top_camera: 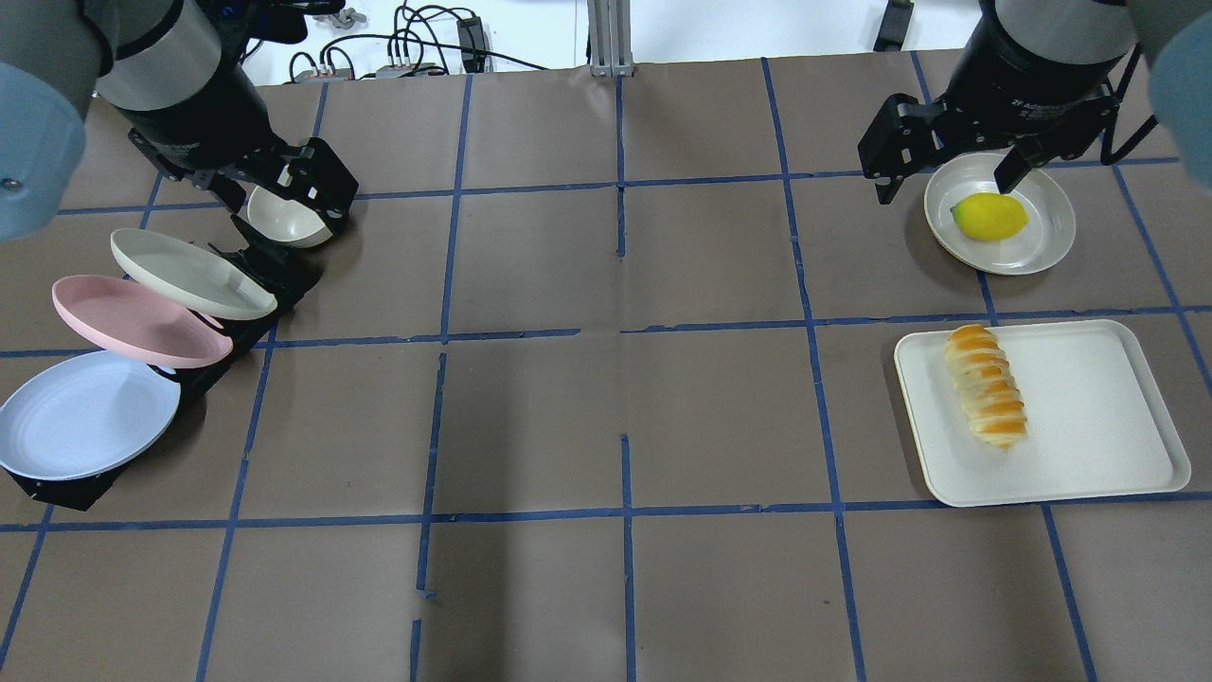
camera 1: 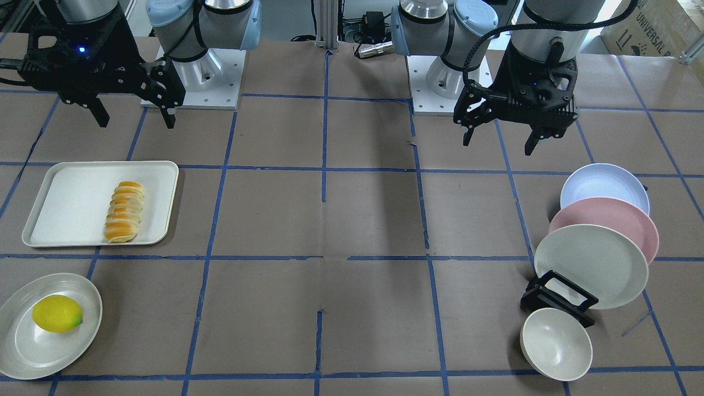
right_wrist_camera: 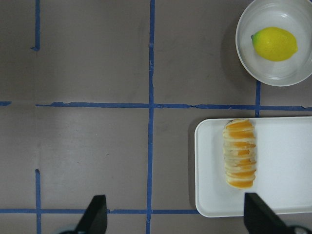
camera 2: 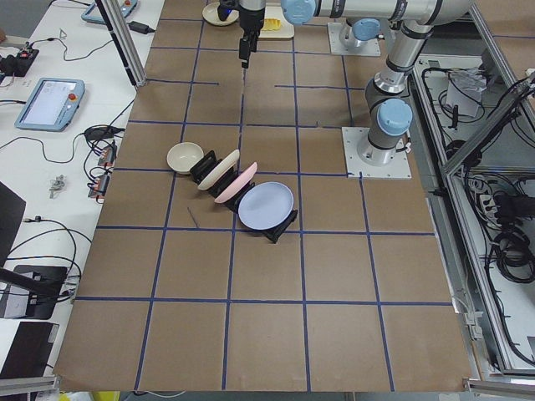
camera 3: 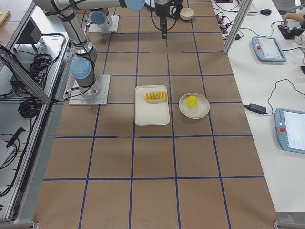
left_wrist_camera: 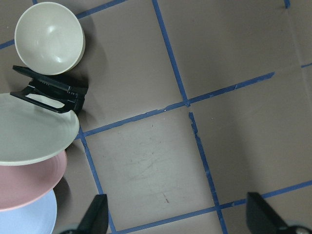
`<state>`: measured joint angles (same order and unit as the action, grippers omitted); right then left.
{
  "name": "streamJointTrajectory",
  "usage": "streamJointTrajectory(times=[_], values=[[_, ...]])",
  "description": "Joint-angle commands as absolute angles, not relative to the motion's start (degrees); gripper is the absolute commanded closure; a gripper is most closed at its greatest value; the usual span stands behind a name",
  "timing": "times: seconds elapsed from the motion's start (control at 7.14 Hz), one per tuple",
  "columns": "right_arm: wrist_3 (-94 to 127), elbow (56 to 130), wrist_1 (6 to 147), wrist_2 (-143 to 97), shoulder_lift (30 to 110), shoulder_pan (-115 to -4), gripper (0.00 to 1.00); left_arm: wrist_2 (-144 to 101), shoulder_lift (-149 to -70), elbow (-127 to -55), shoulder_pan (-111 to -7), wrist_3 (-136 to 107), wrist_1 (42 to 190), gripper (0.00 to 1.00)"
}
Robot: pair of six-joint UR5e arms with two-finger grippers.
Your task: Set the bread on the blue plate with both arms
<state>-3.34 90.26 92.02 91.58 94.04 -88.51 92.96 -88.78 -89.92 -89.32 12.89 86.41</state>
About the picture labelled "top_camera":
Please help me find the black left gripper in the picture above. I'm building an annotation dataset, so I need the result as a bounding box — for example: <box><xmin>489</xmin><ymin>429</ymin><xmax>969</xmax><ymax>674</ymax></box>
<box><xmin>127</xmin><ymin>128</ymin><xmax>359</xmax><ymax>237</ymax></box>

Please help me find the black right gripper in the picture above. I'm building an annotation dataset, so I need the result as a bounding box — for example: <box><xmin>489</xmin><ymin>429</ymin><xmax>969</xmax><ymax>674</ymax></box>
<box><xmin>858</xmin><ymin>81</ymin><xmax>1117</xmax><ymax>206</ymax></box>

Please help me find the striped bread roll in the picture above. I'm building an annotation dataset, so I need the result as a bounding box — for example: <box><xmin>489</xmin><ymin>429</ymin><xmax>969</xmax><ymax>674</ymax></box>
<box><xmin>943</xmin><ymin>323</ymin><xmax>1027</xmax><ymax>452</ymax></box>

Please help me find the light blue plate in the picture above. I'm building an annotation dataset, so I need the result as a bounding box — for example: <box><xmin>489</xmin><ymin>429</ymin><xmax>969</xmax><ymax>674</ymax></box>
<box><xmin>1</xmin><ymin>353</ymin><xmax>181</xmax><ymax>482</ymax></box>

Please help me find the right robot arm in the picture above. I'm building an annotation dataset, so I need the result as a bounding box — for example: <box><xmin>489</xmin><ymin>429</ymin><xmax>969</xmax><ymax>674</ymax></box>
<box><xmin>857</xmin><ymin>1</ymin><xmax>1211</xmax><ymax>206</ymax></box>

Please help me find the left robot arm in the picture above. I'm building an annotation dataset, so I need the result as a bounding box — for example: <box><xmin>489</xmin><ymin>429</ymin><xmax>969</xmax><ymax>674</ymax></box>
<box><xmin>1</xmin><ymin>1</ymin><xmax>358</xmax><ymax>241</ymax></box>

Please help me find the cream plate with lemon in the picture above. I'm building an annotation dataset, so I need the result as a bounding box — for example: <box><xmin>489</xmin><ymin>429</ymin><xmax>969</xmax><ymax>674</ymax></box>
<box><xmin>924</xmin><ymin>153</ymin><xmax>1077</xmax><ymax>276</ymax></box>

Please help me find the black plate rack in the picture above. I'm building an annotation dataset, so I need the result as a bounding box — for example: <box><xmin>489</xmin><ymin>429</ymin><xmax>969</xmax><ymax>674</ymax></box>
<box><xmin>1</xmin><ymin>219</ymin><xmax>320</xmax><ymax>511</ymax></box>

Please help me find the cream plate in rack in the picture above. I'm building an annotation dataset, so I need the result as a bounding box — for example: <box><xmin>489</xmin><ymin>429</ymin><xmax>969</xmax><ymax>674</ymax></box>
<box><xmin>110</xmin><ymin>228</ymin><xmax>278</xmax><ymax>322</ymax></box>

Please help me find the pink plate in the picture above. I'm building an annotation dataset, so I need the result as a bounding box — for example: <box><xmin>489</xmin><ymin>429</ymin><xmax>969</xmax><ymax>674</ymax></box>
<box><xmin>51</xmin><ymin>275</ymin><xmax>234</xmax><ymax>368</ymax></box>

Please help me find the cream bowl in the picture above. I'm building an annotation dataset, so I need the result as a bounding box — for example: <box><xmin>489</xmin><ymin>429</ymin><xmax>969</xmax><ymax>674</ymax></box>
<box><xmin>247</xmin><ymin>187</ymin><xmax>333</xmax><ymax>250</ymax></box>

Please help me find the yellow lemon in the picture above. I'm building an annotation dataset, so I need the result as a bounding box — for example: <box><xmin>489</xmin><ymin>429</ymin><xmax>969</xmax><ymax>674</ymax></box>
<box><xmin>951</xmin><ymin>191</ymin><xmax>1030</xmax><ymax>242</ymax></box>

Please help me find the black object at table edge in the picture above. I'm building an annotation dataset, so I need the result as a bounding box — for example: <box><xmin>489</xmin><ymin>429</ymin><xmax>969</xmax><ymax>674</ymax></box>
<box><xmin>873</xmin><ymin>0</ymin><xmax>915</xmax><ymax>53</ymax></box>

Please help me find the white rectangular tray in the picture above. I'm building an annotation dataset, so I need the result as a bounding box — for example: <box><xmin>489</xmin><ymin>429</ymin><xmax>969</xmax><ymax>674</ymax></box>
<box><xmin>893</xmin><ymin>319</ymin><xmax>1191</xmax><ymax>508</ymax></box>

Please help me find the black cables bundle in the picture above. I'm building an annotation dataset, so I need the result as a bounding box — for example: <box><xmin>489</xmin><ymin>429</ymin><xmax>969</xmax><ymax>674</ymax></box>
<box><xmin>287</xmin><ymin>2</ymin><xmax>550</xmax><ymax>84</ymax></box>

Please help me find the aluminium frame post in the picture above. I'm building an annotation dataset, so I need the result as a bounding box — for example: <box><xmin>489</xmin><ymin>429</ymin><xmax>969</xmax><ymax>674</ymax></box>
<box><xmin>587</xmin><ymin>0</ymin><xmax>635</xmax><ymax>78</ymax></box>

